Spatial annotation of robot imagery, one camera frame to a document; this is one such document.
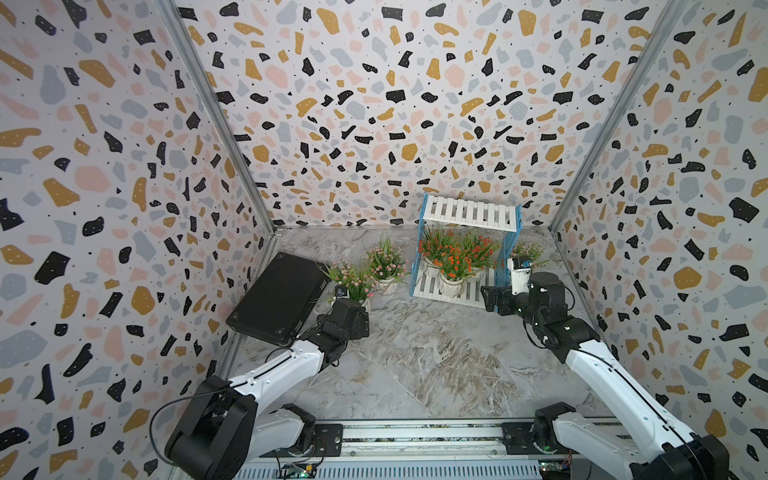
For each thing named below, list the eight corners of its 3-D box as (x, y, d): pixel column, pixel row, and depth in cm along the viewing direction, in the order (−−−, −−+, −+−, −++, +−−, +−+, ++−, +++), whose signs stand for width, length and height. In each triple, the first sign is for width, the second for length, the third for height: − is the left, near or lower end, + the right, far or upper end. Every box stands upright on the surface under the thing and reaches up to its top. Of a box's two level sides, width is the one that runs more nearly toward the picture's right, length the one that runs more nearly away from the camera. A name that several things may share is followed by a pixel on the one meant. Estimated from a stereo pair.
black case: (231, 327, 95) (222, 317, 90) (284, 260, 113) (278, 248, 108) (290, 349, 91) (284, 340, 86) (335, 275, 109) (332, 264, 104)
